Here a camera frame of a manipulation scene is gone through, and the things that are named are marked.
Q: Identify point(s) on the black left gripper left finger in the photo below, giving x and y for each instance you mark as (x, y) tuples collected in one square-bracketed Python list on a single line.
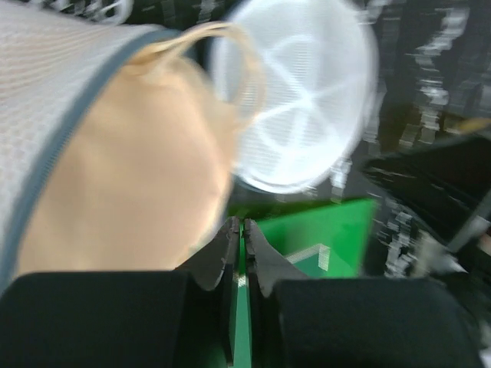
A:
[(180, 318)]

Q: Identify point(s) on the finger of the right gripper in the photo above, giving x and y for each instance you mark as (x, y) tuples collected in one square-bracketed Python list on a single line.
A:
[(446, 186)]

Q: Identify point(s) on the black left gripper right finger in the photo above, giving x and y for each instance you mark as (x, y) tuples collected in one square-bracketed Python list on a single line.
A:
[(298, 321)]

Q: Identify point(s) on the beige bra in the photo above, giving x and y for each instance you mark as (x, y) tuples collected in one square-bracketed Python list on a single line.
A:
[(144, 179)]

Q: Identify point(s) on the light green plastic folder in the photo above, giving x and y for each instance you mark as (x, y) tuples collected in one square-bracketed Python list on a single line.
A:
[(324, 239)]

